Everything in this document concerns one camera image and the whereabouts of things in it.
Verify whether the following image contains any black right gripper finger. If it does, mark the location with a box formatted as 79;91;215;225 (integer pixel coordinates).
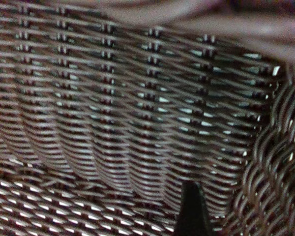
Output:
176;181;213;236

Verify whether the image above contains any dark brown wicker basket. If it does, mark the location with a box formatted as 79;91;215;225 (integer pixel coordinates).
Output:
0;0;295;236

